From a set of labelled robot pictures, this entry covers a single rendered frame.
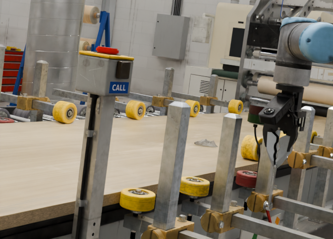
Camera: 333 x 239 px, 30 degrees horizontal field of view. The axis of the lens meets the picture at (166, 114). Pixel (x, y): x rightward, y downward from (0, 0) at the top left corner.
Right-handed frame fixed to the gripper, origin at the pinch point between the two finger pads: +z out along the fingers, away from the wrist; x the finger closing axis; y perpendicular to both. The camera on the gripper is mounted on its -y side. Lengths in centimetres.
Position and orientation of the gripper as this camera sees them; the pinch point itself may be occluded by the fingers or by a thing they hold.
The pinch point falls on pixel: (275, 162)
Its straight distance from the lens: 161.5
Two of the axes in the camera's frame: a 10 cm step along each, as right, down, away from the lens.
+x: -8.2, -1.8, 5.4
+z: -1.3, 9.8, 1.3
